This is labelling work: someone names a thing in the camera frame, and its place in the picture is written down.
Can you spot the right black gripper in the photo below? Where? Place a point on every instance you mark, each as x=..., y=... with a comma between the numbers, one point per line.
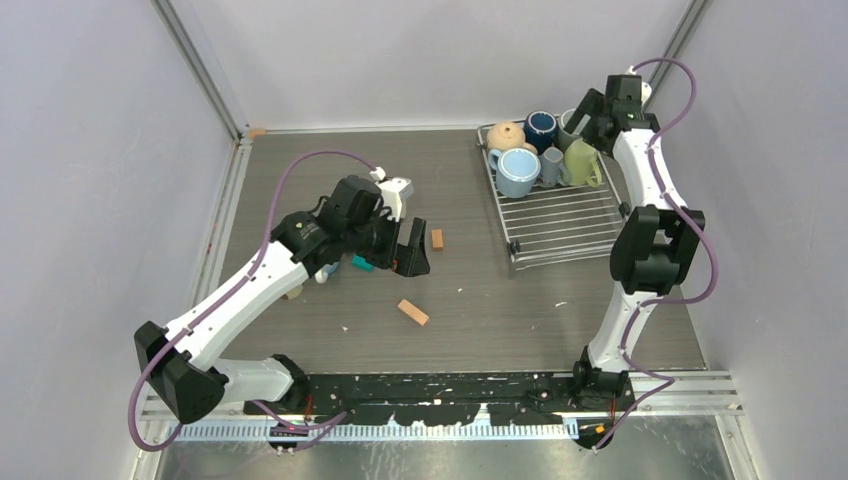
x=590, y=106

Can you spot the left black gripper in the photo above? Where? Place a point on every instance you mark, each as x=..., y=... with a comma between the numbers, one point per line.
x=410, y=260

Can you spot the light green mug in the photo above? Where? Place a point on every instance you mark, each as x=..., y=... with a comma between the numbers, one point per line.
x=582, y=164

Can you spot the small grey blue mug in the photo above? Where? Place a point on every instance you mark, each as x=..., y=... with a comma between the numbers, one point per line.
x=553, y=170

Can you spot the blue white gradient mug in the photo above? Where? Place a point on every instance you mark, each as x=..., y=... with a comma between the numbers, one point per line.
x=322, y=275

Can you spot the beige brown cup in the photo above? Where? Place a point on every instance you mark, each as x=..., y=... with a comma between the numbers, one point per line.
x=293, y=293

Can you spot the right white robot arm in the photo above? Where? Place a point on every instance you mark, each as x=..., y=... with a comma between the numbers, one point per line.
x=655, y=248

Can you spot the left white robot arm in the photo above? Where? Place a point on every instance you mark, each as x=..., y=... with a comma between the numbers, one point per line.
x=183, y=359

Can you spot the grey patterned mug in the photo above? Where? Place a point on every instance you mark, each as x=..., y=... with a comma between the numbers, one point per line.
x=568, y=132

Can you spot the teal block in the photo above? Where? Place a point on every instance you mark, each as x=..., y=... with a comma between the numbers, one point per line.
x=361, y=263

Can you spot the small brown wooden block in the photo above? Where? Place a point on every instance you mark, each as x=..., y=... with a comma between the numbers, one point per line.
x=437, y=240

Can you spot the navy blue mug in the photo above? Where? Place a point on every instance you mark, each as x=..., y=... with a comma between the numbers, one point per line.
x=540, y=129

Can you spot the long light wooden block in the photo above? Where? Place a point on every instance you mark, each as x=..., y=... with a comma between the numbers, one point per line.
x=413, y=312

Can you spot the light blue mug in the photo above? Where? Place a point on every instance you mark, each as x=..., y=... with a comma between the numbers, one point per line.
x=516, y=171

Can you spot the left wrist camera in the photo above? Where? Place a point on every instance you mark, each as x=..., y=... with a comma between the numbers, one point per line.
x=395, y=191

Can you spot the wire dish rack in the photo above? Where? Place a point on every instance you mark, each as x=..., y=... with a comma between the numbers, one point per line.
x=561, y=223

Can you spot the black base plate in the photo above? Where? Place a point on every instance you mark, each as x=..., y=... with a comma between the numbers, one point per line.
x=444, y=399

